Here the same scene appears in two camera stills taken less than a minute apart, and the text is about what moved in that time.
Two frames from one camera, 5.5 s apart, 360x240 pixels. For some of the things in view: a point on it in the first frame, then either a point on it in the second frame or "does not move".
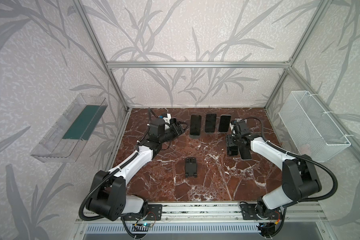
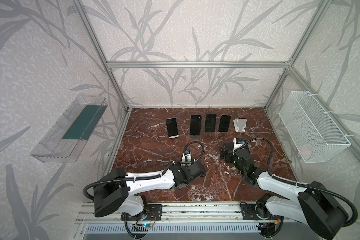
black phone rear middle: [210, 123] does not move
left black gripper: [174, 129] → [198, 169]
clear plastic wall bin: [67, 139] does not move
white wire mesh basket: [314, 134] does not move
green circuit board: [146, 224] does not move
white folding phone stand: [232, 126] → [240, 124]
